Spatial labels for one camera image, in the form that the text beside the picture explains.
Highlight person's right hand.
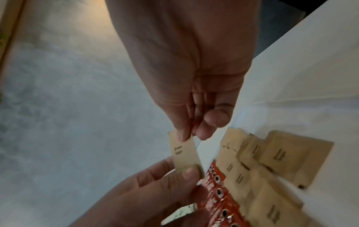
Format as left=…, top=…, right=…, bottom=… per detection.
left=105, top=0, right=261, bottom=142

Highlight person's left hand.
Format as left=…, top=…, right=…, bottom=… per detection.
left=70, top=157, right=214, bottom=227

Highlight rows of laid tea bags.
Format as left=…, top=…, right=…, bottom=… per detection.
left=160, top=202, right=200, bottom=226

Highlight brown sugar packet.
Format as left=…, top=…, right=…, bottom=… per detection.
left=168, top=129, right=205, bottom=179

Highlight red Nescafe coffee sticks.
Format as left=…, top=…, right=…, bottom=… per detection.
left=196, top=158, right=253, bottom=227

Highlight rows of laid sugar packets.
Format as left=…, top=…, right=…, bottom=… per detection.
left=217, top=127, right=335, bottom=227

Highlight white tray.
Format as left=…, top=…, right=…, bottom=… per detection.
left=196, top=94, right=359, bottom=227

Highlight wooden wall frame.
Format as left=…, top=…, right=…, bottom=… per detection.
left=0, top=0, right=27, bottom=76

